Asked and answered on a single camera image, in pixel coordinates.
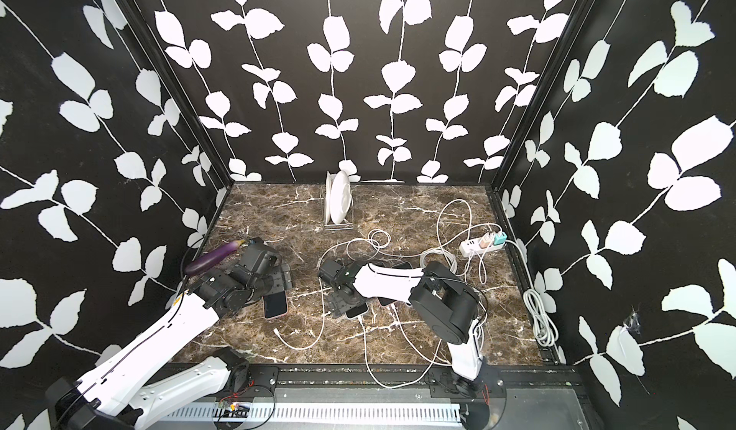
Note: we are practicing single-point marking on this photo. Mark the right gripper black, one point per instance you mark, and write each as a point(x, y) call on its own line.
point(334, 302)

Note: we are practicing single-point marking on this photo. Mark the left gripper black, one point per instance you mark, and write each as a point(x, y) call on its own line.
point(284, 278)

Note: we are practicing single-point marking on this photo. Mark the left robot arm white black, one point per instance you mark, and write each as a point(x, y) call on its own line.
point(122, 393)

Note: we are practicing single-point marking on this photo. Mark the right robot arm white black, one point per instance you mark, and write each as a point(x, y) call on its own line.
point(448, 306)

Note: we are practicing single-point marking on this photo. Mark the clear plate rack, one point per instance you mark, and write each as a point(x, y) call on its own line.
point(330, 226)

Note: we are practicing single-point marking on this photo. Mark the purple eggplant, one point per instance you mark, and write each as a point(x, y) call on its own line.
point(211, 259)

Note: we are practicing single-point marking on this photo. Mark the white plate front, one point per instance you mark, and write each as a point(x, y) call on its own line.
point(340, 197)

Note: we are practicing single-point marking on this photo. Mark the white plate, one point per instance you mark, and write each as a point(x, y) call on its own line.
point(327, 198)
point(340, 197)

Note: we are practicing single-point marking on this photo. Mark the white plate rear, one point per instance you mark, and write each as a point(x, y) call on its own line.
point(327, 198)

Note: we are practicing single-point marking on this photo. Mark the white power strip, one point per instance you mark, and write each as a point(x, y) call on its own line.
point(489, 242)

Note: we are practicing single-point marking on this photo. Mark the white perforated cable duct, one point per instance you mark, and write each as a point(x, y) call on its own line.
point(433, 414)

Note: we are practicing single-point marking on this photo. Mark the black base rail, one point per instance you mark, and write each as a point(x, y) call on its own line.
point(494, 382)

